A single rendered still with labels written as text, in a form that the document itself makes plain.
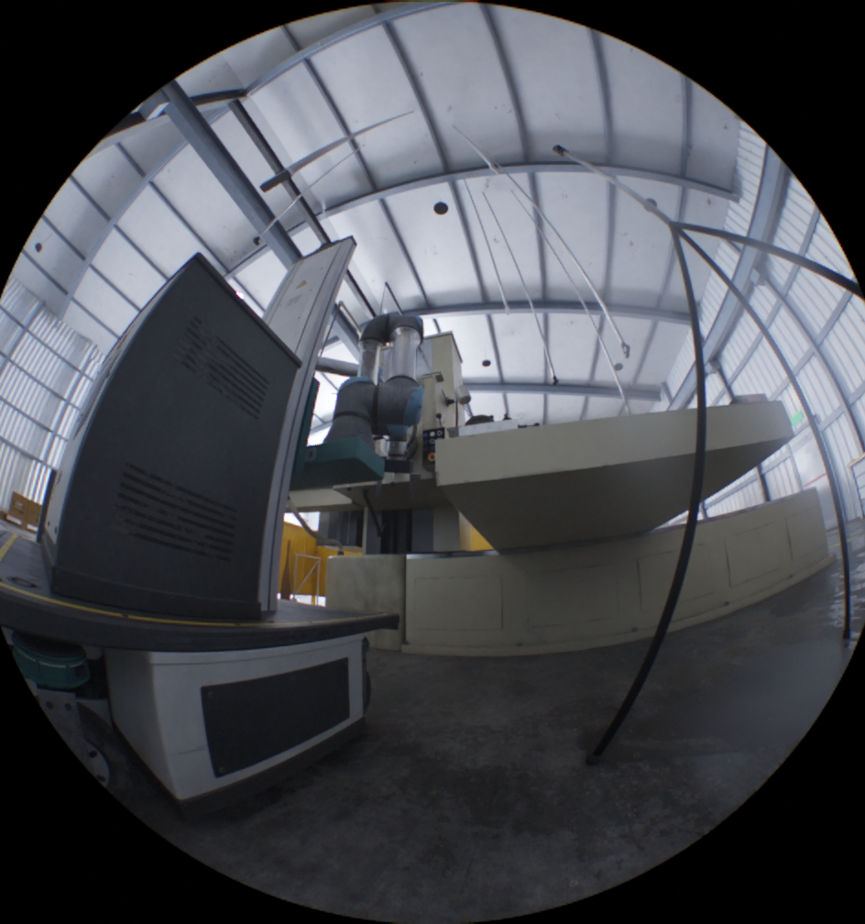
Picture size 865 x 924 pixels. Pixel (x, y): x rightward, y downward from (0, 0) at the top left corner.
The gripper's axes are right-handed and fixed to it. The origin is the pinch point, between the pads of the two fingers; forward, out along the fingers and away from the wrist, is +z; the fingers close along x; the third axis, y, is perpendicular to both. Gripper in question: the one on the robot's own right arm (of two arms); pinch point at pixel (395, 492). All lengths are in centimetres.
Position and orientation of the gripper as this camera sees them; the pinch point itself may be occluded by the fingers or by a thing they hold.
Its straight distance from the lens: 123.1
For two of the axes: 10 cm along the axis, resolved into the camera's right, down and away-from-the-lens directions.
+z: -0.5, 10.0, 0.2
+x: 9.8, 0.5, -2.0
